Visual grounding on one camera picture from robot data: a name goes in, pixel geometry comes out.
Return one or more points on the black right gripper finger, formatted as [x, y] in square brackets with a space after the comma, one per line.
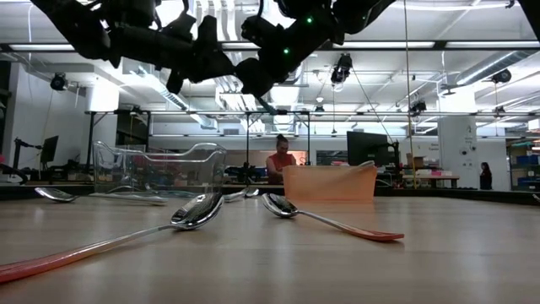
[255, 78]

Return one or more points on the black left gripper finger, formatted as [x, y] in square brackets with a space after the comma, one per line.
[223, 67]

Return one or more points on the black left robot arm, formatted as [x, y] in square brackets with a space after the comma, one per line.
[84, 29]

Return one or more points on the black ceiling spotlight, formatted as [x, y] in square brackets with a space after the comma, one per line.
[502, 76]
[417, 106]
[59, 81]
[341, 67]

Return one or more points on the person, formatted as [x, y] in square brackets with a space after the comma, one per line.
[486, 175]
[280, 162]

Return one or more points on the clear plastic container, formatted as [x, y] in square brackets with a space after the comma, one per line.
[169, 169]

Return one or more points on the orange plastic container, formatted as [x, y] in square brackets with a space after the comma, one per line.
[329, 183]

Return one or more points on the black computer monitor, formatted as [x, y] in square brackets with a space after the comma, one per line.
[367, 148]
[50, 148]

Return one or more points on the cardboard box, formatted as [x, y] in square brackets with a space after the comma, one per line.
[415, 160]

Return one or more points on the wooden background table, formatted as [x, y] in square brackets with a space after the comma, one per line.
[430, 178]

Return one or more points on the shelf with blue bins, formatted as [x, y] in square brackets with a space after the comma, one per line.
[527, 160]

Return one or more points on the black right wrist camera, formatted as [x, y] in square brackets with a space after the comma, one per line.
[259, 30]

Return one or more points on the black background workstation frame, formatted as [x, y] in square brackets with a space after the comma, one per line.
[169, 112]

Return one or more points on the silver round ceiling duct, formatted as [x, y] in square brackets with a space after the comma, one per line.
[485, 67]

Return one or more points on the black aluminium table frame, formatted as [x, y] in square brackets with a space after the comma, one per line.
[25, 192]

